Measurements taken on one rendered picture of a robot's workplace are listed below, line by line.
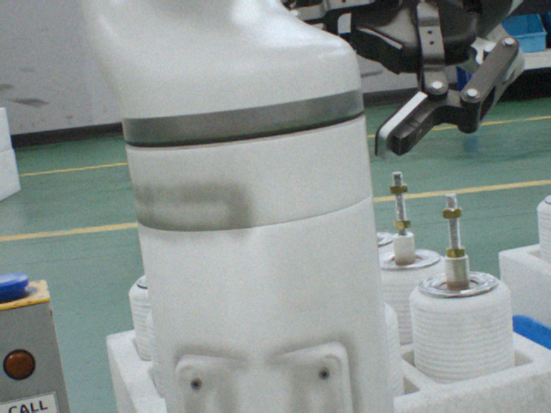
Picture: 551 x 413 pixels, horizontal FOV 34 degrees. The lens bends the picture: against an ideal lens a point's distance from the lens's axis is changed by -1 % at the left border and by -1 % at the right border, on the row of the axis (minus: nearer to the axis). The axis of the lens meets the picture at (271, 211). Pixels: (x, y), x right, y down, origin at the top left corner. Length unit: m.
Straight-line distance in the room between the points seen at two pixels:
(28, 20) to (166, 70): 5.91
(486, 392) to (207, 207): 0.55
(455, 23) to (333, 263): 0.25
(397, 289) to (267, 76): 0.66
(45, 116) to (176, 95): 5.92
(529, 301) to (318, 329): 0.91
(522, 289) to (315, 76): 0.95
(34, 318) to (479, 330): 0.39
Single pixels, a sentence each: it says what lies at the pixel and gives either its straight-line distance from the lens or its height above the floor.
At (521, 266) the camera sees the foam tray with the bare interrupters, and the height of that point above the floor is 0.17.
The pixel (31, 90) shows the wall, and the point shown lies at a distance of 6.24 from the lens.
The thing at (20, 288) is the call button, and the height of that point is 0.32.
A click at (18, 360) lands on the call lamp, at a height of 0.27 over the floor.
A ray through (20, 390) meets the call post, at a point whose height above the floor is 0.24.
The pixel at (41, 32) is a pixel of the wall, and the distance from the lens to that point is 6.19.
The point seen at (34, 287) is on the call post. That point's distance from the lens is 0.82.
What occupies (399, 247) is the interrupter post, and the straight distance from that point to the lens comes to 0.97.
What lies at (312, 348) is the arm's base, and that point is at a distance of 0.32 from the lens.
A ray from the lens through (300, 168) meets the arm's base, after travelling 0.31.
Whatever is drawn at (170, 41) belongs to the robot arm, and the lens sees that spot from 0.32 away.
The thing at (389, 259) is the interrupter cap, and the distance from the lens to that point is 0.99.
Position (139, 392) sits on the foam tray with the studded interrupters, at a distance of 0.91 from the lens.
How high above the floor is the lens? 0.50
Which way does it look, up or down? 11 degrees down
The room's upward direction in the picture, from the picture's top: 7 degrees counter-clockwise
